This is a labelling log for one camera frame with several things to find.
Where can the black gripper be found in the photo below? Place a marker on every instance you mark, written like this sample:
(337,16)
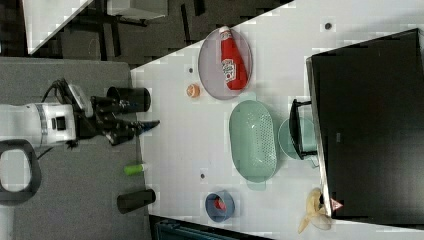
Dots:
(95,116)

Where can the green plastic strainer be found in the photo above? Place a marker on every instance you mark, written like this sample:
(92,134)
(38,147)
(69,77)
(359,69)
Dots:
(253,139)

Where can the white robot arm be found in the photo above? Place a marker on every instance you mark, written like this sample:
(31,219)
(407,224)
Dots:
(72,118)

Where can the black utensil holder cup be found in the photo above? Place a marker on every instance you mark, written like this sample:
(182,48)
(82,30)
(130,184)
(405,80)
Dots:
(131,100)

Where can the green spatula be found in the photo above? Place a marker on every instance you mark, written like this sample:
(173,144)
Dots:
(138,166)

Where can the orange slice toy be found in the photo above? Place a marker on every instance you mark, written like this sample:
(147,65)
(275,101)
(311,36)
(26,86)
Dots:
(193,91)

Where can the black cylinder cup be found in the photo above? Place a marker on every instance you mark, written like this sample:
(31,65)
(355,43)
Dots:
(132,201)

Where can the grey round plate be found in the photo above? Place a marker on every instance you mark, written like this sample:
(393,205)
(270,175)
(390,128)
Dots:
(210,69)

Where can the red ketchup bottle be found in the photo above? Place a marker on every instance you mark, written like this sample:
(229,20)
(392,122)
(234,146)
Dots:
(233,66)

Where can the red strawberry toy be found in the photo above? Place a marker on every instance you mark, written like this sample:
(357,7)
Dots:
(219,204)

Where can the blue bowl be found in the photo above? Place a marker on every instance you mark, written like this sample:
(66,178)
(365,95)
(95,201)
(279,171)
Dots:
(219,215)

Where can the green bowl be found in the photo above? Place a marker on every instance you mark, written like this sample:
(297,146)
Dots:
(308,141)

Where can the black microwave oven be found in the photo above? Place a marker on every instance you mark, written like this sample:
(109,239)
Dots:
(367,106)

